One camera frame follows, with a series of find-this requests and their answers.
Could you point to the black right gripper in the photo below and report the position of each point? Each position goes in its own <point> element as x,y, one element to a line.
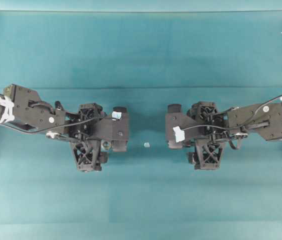
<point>209,144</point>

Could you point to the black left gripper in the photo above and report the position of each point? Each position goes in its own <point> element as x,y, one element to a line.
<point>86,147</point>

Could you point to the silver metal washer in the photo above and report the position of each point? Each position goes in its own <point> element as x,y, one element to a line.
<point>106,145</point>

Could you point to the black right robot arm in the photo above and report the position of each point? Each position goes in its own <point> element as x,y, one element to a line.
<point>265,119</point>

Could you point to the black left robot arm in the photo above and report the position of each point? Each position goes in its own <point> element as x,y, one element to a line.
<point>22,110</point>

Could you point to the pale blue tape marker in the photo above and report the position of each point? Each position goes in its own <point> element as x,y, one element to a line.
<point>146,144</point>

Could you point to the teal table cloth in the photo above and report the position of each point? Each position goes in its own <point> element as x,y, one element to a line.
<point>144,62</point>

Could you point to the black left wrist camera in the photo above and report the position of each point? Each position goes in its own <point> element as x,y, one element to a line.
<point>113,128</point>

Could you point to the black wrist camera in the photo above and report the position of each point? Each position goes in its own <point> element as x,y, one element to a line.
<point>113,128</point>
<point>179,128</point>

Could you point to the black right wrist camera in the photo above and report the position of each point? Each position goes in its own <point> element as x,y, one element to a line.
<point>179,128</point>

